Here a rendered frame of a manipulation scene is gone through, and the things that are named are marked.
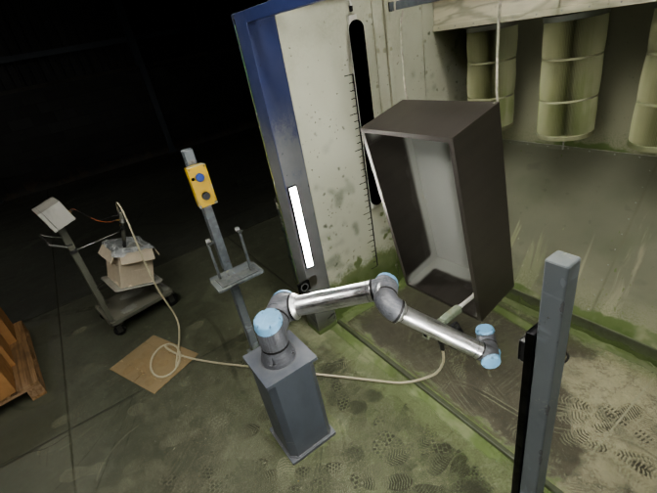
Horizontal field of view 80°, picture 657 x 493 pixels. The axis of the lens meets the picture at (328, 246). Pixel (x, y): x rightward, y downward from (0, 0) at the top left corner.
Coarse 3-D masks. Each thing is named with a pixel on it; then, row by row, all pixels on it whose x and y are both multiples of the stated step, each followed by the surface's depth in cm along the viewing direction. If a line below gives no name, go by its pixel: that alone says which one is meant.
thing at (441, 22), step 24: (456, 0) 263; (480, 0) 250; (504, 0) 238; (528, 0) 227; (552, 0) 217; (576, 0) 208; (600, 0) 200; (624, 0) 192; (648, 0) 185; (456, 24) 269; (480, 24) 255
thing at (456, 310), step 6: (468, 300) 239; (456, 306) 235; (462, 306) 237; (450, 312) 232; (456, 312) 232; (438, 318) 230; (444, 318) 229; (450, 318) 229; (426, 336) 222; (438, 342) 234; (444, 348) 235
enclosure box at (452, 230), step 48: (384, 144) 227; (432, 144) 228; (480, 144) 181; (384, 192) 238; (432, 192) 253; (480, 192) 193; (432, 240) 283; (480, 240) 207; (432, 288) 269; (480, 288) 222
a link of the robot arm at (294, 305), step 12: (384, 276) 197; (336, 288) 206; (348, 288) 201; (360, 288) 198; (372, 288) 195; (396, 288) 193; (276, 300) 214; (288, 300) 210; (300, 300) 210; (312, 300) 207; (324, 300) 204; (336, 300) 202; (348, 300) 200; (360, 300) 199; (372, 300) 198; (288, 312) 209; (300, 312) 210; (312, 312) 210
